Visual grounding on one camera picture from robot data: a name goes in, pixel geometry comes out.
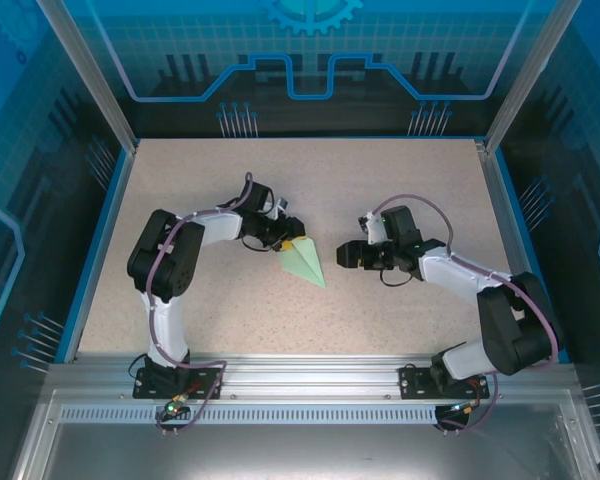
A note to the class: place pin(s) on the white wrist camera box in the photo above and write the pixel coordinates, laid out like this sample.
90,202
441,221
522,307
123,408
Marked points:
280,206
372,228

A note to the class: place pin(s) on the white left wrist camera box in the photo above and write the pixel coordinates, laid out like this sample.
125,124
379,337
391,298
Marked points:
280,206

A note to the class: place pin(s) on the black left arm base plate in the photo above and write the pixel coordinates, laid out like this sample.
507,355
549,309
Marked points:
202,385

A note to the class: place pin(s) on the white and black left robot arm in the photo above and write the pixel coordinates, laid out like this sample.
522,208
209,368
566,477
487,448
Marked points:
165,260

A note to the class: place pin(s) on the grey metal sheet panel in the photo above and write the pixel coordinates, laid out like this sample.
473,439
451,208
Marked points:
300,450

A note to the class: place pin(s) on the aluminium side rail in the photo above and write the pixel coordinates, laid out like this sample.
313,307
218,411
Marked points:
507,225

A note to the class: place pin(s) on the aluminium corner post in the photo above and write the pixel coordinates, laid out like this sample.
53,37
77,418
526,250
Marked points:
92,80
527,80

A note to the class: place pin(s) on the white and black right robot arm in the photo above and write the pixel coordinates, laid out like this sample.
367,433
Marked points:
520,325

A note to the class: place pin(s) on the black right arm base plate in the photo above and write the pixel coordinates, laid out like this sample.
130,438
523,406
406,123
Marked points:
415,382

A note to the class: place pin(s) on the blue table side trim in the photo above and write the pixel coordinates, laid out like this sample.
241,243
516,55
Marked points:
520,225
96,255

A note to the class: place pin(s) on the light green paper sheet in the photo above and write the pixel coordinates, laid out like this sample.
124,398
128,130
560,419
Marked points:
305,260

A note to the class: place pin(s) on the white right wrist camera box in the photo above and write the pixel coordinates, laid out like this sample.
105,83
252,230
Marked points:
372,228

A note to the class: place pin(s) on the aluminium frame rail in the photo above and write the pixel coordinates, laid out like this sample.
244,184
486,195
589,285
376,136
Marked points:
305,372

